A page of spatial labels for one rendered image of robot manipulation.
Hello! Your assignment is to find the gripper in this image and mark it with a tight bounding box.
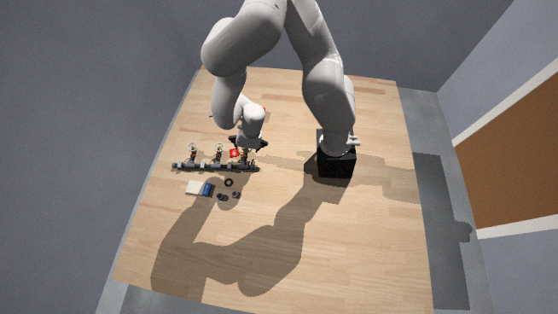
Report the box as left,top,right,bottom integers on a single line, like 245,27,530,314
228,129,268,153

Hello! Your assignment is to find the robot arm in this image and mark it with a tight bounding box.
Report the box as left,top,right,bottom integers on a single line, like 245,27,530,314
201,0,361,157

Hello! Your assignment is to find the grey pipe manifold with three valves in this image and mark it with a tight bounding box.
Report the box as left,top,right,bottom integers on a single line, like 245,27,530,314
171,142,254,172

